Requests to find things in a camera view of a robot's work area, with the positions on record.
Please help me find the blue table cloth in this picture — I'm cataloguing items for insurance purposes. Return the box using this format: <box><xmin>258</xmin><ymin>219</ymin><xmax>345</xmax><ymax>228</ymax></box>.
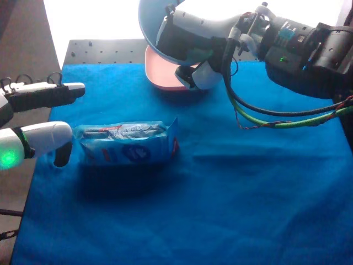
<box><xmin>10</xmin><ymin>62</ymin><xmax>353</xmax><ymax>265</ymax></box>

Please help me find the blue snack bag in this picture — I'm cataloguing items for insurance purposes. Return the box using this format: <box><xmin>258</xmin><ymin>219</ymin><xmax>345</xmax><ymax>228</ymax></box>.
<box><xmin>72</xmin><ymin>116</ymin><xmax>180</xmax><ymax>167</ymax></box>

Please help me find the black cable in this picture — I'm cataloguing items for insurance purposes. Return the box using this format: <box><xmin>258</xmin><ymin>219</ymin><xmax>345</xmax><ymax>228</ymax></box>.
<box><xmin>0</xmin><ymin>209</ymin><xmax>24</xmax><ymax>218</ymax></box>

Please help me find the black strap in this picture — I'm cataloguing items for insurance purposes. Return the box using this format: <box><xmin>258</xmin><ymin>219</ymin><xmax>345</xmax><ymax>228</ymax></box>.
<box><xmin>0</xmin><ymin>229</ymin><xmax>19</xmax><ymax>242</ymax></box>

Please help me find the robot right hand white black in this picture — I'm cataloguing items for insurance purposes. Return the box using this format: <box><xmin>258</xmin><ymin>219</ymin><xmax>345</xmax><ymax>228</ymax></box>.
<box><xmin>155</xmin><ymin>4</ymin><xmax>241</xmax><ymax>91</ymax></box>

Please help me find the light blue plastic bowl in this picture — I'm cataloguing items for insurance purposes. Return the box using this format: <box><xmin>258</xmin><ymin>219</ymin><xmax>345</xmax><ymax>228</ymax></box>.
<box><xmin>137</xmin><ymin>0</ymin><xmax>201</xmax><ymax>67</ymax></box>

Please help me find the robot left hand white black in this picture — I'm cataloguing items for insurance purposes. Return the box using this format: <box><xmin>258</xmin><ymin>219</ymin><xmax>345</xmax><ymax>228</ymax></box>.
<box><xmin>0</xmin><ymin>72</ymin><xmax>87</xmax><ymax>171</ymax></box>

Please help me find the pink square plastic plate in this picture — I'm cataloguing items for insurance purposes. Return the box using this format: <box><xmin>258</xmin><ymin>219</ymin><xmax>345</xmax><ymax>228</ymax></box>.
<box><xmin>145</xmin><ymin>45</ymin><xmax>205</xmax><ymax>92</ymax></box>

